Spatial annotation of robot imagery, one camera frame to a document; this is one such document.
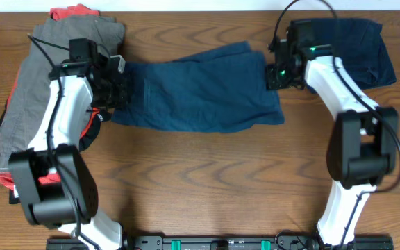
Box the navy blue shorts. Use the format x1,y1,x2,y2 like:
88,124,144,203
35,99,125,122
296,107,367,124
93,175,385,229
112,42,285,133

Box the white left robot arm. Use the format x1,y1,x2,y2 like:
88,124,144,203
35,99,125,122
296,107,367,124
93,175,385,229
8,62,127,249

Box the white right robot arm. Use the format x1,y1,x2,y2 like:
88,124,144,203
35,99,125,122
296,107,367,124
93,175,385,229
267,40,400,249

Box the folded dark navy garment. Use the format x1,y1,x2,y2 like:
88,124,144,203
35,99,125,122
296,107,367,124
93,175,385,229
290,17,397,94

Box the grey folded shorts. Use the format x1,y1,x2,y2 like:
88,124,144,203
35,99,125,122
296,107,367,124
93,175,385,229
0,15,126,173

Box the red folded garment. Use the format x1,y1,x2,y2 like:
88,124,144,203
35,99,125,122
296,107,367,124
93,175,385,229
0,3,102,192

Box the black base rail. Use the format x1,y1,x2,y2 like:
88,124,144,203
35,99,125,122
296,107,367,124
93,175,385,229
45,234,394,250

